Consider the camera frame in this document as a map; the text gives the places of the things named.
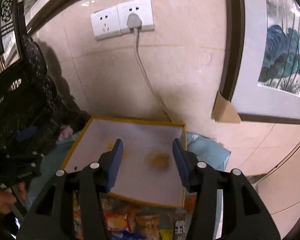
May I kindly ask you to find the long chocolate bread package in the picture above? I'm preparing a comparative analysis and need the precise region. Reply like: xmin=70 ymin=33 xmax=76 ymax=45
xmin=172 ymin=208 xmax=186 ymax=240

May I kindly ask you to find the person's left hand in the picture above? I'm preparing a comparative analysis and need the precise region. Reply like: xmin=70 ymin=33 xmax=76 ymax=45
xmin=0 ymin=182 xmax=27 ymax=215

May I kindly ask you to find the light blue patterned tablecloth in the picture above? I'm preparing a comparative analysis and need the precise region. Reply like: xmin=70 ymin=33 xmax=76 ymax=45
xmin=25 ymin=132 xmax=230 ymax=210

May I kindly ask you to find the yellow cardboard box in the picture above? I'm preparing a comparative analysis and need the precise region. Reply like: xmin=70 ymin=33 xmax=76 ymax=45
xmin=61 ymin=116 xmax=187 ymax=208

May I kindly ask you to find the orange cracker snack pack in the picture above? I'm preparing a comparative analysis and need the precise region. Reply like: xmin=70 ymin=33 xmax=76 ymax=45
xmin=105 ymin=213 xmax=130 ymax=231

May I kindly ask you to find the tan snack pack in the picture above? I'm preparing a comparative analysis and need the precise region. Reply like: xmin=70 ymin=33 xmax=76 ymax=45
xmin=135 ymin=215 xmax=161 ymax=240

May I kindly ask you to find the framed lotus painting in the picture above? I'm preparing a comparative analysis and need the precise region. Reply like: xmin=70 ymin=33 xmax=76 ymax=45
xmin=211 ymin=0 xmax=300 ymax=125

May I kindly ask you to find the white double wall socket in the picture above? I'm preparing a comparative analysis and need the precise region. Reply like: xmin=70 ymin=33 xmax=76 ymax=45
xmin=90 ymin=0 xmax=155 ymax=41

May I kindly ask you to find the grey plug with cable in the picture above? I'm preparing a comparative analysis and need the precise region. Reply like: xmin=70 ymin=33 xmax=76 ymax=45
xmin=126 ymin=12 xmax=176 ymax=123

